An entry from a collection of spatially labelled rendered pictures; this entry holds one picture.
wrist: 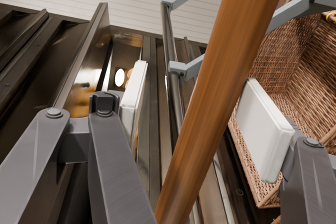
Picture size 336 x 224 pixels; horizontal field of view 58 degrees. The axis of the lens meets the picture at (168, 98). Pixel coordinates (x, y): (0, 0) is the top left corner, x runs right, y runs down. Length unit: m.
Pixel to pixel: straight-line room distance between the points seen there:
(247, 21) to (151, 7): 3.33
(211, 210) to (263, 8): 0.73
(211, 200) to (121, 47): 1.17
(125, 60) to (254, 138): 1.70
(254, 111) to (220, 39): 0.04
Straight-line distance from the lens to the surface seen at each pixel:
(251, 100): 0.18
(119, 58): 1.85
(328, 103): 1.12
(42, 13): 1.74
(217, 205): 0.86
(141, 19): 3.54
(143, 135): 1.02
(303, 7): 0.63
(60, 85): 0.95
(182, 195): 0.25
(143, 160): 0.93
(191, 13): 3.54
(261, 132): 0.16
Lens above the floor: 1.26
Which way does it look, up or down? 9 degrees down
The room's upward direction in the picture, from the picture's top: 81 degrees counter-clockwise
